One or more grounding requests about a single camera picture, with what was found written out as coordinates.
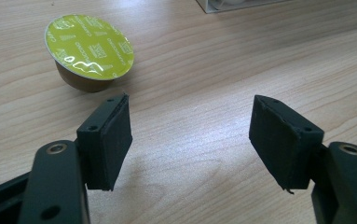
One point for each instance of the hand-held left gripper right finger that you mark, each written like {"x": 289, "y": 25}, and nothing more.
{"x": 283, "y": 146}

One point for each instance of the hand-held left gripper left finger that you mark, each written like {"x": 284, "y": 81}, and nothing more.
{"x": 109, "y": 146}

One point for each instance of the green-lid coffee capsule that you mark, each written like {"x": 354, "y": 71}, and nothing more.
{"x": 87, "y": 49}

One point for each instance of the clear drawer organizer white top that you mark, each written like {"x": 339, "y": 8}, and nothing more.
{"x": 238, "y": 5}

